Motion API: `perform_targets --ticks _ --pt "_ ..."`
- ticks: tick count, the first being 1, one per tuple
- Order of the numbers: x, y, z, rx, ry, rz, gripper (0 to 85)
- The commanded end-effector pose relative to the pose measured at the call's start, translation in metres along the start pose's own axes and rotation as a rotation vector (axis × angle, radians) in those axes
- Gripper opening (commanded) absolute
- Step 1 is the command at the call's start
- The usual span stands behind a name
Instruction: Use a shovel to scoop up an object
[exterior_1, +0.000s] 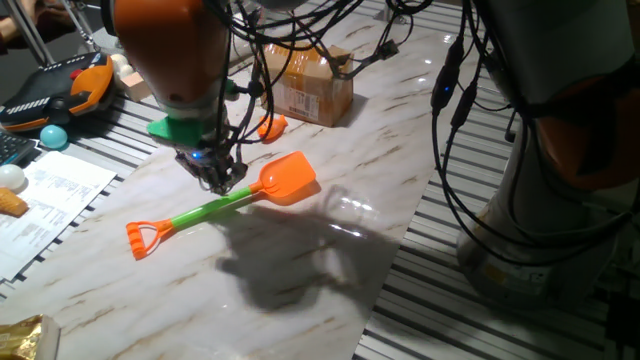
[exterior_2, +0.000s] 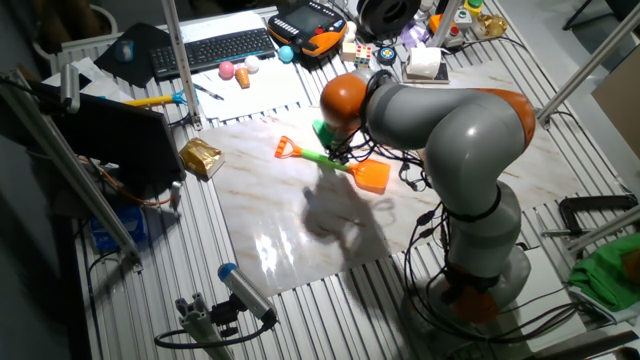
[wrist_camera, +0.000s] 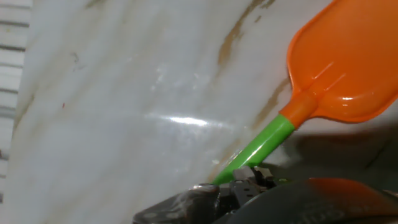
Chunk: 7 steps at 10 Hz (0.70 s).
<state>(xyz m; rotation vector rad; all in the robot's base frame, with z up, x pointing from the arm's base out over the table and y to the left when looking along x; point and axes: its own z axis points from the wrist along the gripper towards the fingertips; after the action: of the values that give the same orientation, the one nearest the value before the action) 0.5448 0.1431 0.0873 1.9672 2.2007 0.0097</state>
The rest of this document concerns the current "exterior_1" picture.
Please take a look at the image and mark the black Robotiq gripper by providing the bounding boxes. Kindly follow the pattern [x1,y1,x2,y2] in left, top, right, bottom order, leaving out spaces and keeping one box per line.
[174,144,249,196]

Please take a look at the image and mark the orange green toy shovel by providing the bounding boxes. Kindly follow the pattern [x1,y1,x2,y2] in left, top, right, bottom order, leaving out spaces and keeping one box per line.
[125,150,318,261]

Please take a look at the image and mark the orange toy fish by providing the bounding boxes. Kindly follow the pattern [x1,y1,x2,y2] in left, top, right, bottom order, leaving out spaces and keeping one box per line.
[256,114,289,142]

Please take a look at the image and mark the wooden cube block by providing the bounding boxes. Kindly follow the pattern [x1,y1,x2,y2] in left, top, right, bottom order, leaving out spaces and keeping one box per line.
[120,71,153,103]

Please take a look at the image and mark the brown cardboard box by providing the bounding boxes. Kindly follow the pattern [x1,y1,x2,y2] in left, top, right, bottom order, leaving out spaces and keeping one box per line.
[259,42,355,128]

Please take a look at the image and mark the marble pattern mat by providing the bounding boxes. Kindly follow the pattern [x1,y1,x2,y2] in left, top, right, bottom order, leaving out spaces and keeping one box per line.
[0,4,469,360]

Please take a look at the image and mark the white round figurine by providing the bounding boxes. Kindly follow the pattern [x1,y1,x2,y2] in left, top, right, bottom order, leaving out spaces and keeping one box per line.
[109,53,135,79]

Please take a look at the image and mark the printed paper sheet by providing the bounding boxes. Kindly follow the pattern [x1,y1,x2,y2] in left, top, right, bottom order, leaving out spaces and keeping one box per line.
[0,150,118,284]

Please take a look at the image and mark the teal ball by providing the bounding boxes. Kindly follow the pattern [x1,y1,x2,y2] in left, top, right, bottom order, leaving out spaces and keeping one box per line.
[39,124,69,151]

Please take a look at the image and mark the black orange teach pendant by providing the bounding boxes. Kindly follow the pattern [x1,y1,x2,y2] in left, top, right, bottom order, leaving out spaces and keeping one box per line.
[0,51,116,133]

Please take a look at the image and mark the white ball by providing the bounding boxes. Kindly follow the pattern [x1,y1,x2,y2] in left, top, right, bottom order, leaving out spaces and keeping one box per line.
[0,163,27,192]

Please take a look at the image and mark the toy ice cream cone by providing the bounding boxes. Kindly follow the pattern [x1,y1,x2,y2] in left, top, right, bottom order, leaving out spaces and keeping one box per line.
[0,187,30,218]

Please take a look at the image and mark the metal tripod legs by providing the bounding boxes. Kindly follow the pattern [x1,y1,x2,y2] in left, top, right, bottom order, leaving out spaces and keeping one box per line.
[4,0,101,66]

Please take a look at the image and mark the gold foil package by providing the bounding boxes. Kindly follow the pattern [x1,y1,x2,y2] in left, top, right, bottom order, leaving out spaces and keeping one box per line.
[0,313,61,360]

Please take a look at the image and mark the green printed camera mount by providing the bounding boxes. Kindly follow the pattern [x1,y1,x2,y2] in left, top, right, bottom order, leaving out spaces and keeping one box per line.
[146,78,239,149]

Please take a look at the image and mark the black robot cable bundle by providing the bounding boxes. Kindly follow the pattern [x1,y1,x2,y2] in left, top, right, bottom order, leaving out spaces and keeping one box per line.
[204,0,640,266]

